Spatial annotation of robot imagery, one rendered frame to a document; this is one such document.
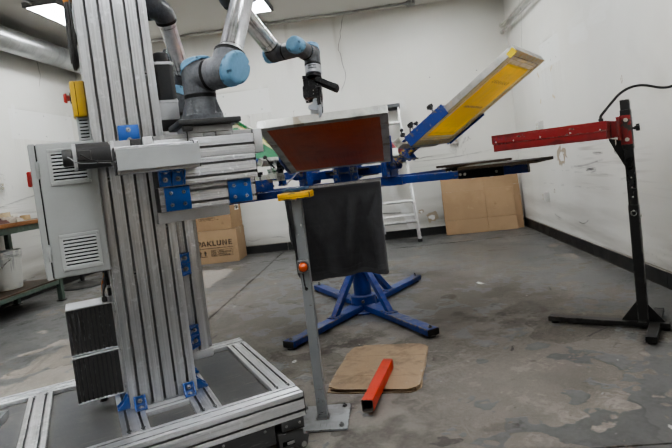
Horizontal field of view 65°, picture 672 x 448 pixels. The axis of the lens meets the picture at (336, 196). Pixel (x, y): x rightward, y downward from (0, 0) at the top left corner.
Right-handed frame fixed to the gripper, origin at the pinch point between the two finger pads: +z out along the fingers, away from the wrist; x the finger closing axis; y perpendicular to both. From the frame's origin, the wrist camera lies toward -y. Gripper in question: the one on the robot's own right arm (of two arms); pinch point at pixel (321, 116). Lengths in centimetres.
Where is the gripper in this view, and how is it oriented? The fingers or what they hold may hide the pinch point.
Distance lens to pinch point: 237.2
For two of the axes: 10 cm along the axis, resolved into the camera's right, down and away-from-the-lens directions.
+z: 0.9, 9.7, -2.2
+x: -1.1, -2.1, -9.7
